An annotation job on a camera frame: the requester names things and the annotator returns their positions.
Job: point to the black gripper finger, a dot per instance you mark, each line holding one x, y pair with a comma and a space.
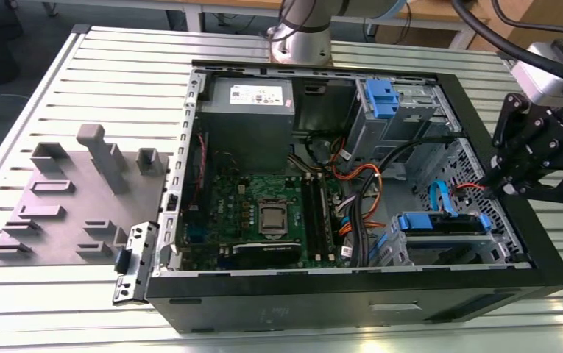
560, 189
507, 139

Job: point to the metal disk bay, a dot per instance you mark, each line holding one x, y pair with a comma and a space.
448, 239

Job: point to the metal optical drive cage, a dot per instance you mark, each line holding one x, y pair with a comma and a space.
399, 128

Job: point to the blue drive latch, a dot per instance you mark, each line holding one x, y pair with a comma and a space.
381, 99

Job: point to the brown wooden cabinet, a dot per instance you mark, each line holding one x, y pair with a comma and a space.
556, 14

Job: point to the wooden desk with white legs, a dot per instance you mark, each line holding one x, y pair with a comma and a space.
428, 11

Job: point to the black RAM stick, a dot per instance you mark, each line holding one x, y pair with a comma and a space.
324, 217

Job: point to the silver CPU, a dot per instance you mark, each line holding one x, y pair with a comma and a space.
272, 218

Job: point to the grey power supply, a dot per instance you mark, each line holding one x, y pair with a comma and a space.
241, 139

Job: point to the green motherboard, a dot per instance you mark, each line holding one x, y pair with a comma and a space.
231, 191

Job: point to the black graphics card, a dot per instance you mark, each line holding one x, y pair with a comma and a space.
261, 253

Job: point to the black PC case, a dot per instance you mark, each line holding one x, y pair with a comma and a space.
310, 305

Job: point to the grey parts rack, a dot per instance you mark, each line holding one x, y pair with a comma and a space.
64, 220

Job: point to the metal card retainer bracket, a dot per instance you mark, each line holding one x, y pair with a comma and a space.
141, 239

